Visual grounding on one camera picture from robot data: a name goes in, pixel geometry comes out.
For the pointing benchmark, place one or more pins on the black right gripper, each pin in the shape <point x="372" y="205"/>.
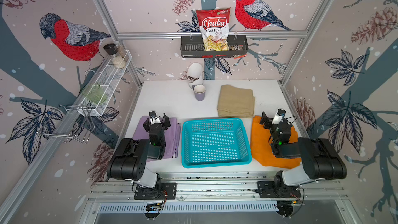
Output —
<point x="264" y="118"/>

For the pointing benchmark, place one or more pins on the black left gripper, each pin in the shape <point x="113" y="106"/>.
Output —
<point x="166" y="123"/>

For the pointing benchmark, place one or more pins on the orange long pants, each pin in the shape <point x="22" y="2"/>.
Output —
<point x="261" y="149"/>

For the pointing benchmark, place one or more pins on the beige long pants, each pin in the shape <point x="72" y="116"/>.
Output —
<point x="236" y="102"/>

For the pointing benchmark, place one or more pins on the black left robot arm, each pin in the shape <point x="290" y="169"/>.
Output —
<point x="129" y="159"/>

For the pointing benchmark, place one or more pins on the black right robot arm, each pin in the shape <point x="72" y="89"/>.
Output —
<point x="320" y="161"/>

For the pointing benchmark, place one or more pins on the teal plastic basket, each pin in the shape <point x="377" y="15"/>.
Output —
<point x="214" y="143"/>

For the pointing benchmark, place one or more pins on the purple ceramic cup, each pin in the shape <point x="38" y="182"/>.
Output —
<point x="199" y="92"/>

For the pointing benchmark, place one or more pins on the white ceramic mug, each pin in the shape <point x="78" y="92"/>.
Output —
<point x="195" y="75"/>

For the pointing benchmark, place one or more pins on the green glass cup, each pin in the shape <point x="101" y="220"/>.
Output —
<point x="94" y="93"/>

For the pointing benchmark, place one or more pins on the spice jar black lid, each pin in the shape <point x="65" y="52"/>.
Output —
<point x="117" y="58"/>

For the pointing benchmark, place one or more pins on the red Chuba chips bag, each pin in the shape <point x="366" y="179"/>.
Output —
<point x="214" y="26"/>

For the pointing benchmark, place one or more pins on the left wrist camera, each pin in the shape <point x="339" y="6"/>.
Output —
<point x="153" y="117"/>

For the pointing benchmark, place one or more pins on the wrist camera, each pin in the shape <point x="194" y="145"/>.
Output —
<point x="279" y="116"/>
<point x="153" y="117"/>

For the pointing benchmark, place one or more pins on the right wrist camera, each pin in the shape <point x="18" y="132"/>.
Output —
<point x="279" y="116"/>

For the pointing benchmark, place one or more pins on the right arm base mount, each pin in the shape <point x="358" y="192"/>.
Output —
<point x="268" y="190"/>

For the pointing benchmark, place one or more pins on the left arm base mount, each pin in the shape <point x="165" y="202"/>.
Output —
<point x="164" y="191"/>

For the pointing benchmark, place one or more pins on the white wire wall shelf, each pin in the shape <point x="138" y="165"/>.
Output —
<point x="108" y="76"/>

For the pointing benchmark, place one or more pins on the wire hook rack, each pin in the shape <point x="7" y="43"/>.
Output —
<point x="64" y="130"/>

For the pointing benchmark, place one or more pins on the black wall shelf basket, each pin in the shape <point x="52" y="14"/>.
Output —
<point x="197" y="47"/>

